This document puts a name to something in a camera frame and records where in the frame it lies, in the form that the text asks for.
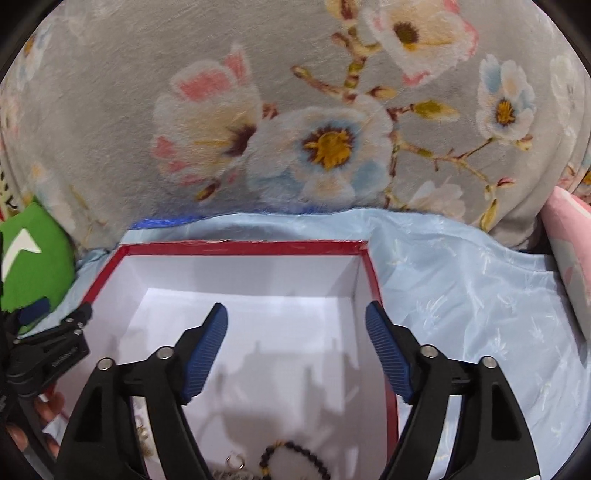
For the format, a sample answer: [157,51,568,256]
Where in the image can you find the pink printed pillow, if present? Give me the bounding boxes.
[539,187,591,342]

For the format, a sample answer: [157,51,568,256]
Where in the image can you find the green cushion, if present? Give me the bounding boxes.
[0,200,77,324]

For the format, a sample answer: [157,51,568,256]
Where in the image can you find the colourful cartoon pillow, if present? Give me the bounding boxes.
[0,157,21,217]

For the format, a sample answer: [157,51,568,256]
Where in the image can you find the red box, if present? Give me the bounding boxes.
[41,240,400,480]

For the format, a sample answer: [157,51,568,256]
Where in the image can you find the gold chain bracelet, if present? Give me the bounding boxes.
[133,411,154,459]

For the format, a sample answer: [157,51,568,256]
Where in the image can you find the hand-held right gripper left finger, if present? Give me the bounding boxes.
[56,302,229,480]

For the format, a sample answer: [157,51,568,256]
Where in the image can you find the light blue bedsheet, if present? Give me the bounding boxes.
[18,208,591,480]

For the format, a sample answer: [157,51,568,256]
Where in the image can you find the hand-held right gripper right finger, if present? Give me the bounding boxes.
[365,300,542,480]

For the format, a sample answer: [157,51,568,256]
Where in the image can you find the person's left hand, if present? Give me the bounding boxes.
[6,391,70,460]

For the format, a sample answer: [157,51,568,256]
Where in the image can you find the grey floral blanket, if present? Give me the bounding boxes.
[0,0,591,250]

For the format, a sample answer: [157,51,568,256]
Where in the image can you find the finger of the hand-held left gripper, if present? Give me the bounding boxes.
[13,302,93,346]
[17,298,51,325]

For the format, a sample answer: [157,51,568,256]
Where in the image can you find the black bead bracelet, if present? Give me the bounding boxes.
[259,440,333,480]

